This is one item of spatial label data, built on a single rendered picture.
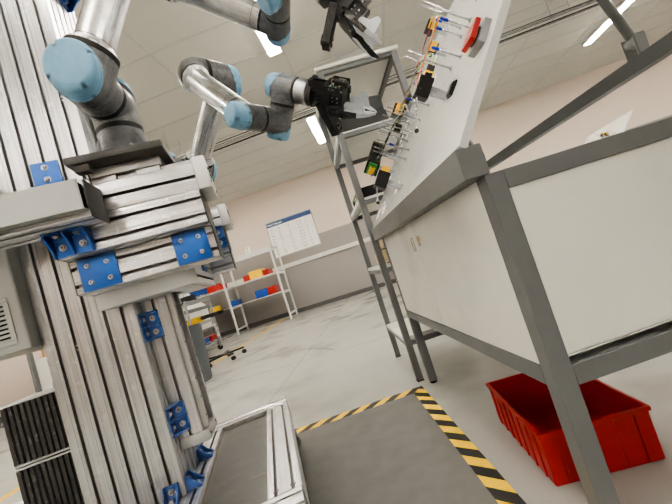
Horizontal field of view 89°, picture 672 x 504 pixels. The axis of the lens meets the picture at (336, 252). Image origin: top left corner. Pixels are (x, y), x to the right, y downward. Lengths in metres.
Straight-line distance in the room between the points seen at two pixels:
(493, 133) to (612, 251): 8.54
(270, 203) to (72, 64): 8.14
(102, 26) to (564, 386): 1.27
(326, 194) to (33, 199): 7.99
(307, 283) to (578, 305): 8.05
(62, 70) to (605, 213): 1.18
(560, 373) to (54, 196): 1.09
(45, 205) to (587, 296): 1.12
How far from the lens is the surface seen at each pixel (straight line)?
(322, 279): 8.58
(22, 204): 0.97
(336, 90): 1.04
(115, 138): 1.08
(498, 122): 9.45
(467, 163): 0.74
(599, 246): 0.85
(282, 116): 1.15
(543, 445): 1.16
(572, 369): 0.82
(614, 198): 0.88
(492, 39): 0.87
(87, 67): 1.02
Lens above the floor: 0.71
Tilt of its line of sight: 3 degrees up
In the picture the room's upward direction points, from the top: 18 degrees counter-clockwise
